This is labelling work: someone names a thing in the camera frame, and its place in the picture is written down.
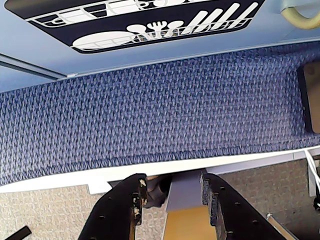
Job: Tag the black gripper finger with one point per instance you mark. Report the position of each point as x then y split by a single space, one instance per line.
232 212
117 207

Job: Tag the black flat strip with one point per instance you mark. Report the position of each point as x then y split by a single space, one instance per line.
21 233

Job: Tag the dark flat rectangular object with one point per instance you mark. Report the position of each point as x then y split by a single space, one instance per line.
307 100

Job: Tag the light blue toy kitchen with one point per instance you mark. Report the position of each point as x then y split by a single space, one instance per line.
155 58

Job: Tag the grey and wooden post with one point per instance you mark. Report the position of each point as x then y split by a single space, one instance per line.
185 195

